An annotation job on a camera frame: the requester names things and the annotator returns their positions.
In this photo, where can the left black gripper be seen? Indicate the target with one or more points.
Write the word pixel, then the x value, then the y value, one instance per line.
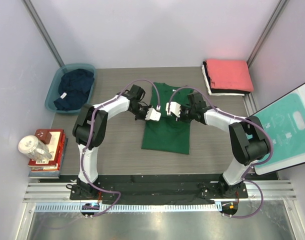
pixel 142 118

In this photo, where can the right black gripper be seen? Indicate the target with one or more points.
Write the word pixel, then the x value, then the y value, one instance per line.
pixel 181 118

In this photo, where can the green t shirt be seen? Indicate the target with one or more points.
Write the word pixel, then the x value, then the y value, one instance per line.
pixel 167 134

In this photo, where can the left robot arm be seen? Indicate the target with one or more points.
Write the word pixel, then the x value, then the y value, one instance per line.
pixel 89 131

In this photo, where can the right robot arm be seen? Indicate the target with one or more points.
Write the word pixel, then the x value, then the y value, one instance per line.
pixel 249 142

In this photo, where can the stack of red books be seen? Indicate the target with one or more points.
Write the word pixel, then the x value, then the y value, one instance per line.
pixel 49 168

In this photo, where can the folded red t shirt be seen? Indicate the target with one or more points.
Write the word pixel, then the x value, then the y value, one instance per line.
pixel 229 75

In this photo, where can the navy blue t shirt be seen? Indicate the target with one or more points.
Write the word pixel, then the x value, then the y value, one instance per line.
pixel 74 89

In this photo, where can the blue plastic basket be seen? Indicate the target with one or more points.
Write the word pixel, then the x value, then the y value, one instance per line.
pixel 53 94

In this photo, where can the teal folding board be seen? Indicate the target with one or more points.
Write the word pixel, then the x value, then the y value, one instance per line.
pixel 284 121

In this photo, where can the small dark red box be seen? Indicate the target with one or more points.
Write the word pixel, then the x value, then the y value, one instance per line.
pixel 44 135

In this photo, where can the clear plastic jar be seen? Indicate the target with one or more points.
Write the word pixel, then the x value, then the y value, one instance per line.
pixel 34 148

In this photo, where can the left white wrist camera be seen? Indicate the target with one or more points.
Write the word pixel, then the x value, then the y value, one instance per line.
pixel 152 115

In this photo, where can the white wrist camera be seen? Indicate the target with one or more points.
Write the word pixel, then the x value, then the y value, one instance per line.
pixel 173 108
pixel 152 115

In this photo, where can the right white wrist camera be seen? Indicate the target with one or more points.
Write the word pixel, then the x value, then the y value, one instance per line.
pixel 173 108

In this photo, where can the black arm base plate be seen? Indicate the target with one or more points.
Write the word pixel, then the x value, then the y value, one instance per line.
pixel 166 187

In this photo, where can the aluminium rail frame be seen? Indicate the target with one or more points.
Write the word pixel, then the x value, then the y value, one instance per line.
pixel 57 192

